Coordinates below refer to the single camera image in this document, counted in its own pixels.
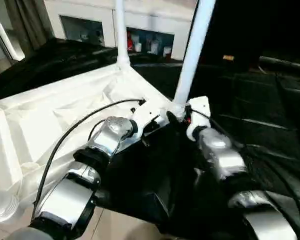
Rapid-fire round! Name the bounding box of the white plastic table leg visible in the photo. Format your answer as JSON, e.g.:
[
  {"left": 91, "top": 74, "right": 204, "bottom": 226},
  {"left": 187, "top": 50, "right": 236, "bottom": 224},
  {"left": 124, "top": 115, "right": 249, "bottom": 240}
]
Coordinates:
[
  {"left": 166, "top": 0, "right": 217, "bottom": 123},
  {"left": 114, "top": 0, "right": 131, "bottom": 72},
  {"left": 0, "top": 188, "right": 22, "bottom": 224}
]

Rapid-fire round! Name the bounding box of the white plastic table top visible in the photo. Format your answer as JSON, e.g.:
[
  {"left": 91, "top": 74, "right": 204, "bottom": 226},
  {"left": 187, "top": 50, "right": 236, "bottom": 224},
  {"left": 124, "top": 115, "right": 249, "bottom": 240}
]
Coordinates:
[{"left": 0, "top": 62, "right": 188, "bottom": 221}]

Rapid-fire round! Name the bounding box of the black shiny mat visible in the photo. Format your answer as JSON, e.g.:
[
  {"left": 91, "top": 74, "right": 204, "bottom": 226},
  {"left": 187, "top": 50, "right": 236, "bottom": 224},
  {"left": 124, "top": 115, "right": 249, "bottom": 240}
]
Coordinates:
[{"left": 0, "top": 37, "right": 300, "bottom": 240}]

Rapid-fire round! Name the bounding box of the black backdrop cloth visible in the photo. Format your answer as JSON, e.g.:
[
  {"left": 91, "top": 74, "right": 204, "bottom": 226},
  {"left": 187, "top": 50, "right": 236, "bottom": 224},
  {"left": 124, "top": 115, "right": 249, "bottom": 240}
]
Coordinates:
[{"left": 187, "top": 0, "right": 300, "bottom": 73}]

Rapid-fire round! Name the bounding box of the white glass-door cabinet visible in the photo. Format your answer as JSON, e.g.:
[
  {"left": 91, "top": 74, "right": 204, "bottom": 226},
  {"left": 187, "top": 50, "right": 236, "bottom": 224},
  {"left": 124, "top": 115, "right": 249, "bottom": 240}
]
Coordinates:
[{"left": 43, "top": 0, "right": 198, "bottom": 61}]

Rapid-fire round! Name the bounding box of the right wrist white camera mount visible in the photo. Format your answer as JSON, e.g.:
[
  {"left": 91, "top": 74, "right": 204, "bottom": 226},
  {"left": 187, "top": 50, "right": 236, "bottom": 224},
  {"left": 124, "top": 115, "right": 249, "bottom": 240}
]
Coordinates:
[{"left": 184, "top": 96, "right": 212, "bottom": 142}]

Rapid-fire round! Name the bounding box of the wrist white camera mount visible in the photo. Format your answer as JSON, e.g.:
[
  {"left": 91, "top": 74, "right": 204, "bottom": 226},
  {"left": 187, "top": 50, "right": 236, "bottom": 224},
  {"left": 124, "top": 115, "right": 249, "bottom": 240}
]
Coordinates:
[
  {"left": 184, "top": 96, "right": 212, "bottom": 142},
  {"left": 128, "top": 99, "right": 166, "bottom": 141}
]

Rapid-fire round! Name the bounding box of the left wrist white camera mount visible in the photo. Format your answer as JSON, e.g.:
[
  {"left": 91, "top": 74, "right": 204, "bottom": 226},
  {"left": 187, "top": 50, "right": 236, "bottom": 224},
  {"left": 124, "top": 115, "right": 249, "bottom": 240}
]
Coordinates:
[{"left": 128, "top": 99, "right": 166, "bottom": 141}]

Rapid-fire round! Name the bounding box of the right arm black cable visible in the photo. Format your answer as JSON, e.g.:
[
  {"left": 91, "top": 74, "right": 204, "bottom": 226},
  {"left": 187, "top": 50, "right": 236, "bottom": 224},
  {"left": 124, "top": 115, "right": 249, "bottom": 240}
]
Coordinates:
[{"left": 188, "top": 108, "right": 300, "bottom": 226}]

